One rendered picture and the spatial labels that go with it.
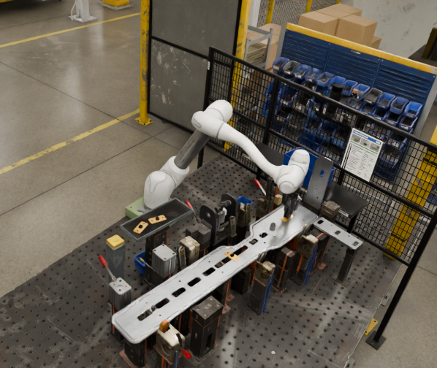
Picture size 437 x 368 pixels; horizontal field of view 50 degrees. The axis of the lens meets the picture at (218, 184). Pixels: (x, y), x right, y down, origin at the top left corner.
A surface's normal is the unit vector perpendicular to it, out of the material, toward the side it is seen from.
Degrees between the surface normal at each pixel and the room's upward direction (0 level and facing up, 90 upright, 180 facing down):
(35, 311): 0
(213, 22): 91
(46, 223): 0
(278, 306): 0
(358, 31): 90
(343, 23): 90
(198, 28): 92
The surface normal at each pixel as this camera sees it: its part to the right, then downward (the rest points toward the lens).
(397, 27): -0.58, 0.42
